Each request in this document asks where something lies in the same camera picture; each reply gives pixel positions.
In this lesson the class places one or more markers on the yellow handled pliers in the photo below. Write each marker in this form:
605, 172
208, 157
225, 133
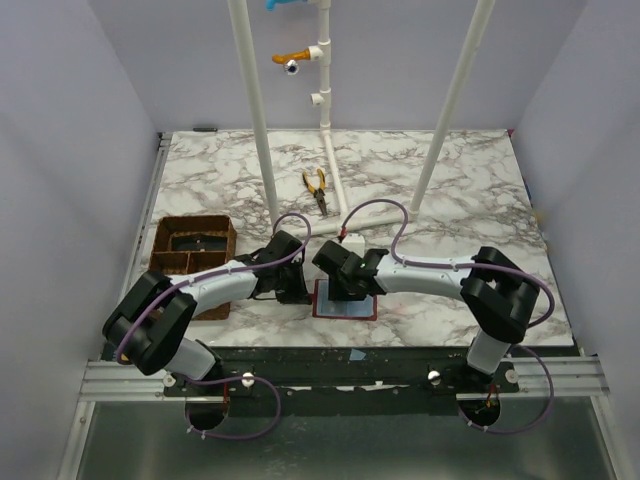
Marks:
318, 192

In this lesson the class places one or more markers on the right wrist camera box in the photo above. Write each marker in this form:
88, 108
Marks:
355, 243

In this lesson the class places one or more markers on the brown wicker basket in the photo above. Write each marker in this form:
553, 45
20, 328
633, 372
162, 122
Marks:
192, 244

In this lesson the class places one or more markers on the red leather card holder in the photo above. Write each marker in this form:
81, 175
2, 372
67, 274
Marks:
324, 308

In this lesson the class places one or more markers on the white PVC pipe frame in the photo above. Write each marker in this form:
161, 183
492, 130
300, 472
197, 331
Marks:
321, 53

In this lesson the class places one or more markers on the blue hook on pipe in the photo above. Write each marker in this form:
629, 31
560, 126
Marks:
272, 5

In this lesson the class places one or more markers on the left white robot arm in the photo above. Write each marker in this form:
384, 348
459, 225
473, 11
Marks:
148, 326

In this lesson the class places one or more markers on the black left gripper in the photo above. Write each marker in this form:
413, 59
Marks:
292, 288

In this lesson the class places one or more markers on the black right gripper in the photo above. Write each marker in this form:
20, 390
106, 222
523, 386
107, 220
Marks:
343, 288

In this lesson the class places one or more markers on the aluminium frame rail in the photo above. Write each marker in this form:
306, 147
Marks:
516, 377

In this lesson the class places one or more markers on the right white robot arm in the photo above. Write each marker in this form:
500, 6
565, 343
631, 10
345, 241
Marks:
499, 295

